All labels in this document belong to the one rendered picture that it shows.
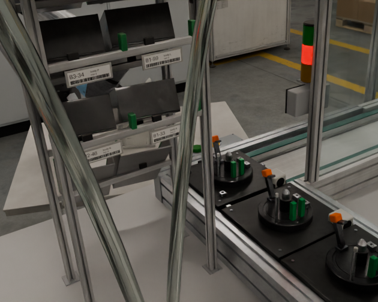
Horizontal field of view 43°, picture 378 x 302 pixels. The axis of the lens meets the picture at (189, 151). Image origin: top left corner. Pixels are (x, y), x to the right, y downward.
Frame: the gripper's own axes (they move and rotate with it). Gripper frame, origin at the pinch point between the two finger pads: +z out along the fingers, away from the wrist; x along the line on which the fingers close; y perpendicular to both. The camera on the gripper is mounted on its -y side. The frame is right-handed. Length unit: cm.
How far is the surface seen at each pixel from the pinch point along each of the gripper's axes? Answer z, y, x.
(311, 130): 20, 1, -62
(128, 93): 13.3, -18.3, -9.4
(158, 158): 14.1, 5.6, -19.1
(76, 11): -259, 151, -76
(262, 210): 34, 11, -41
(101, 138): 22.9, -17.1, -0.5
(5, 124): -220, 229, -4
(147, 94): 14.2, -18.1, -13.3
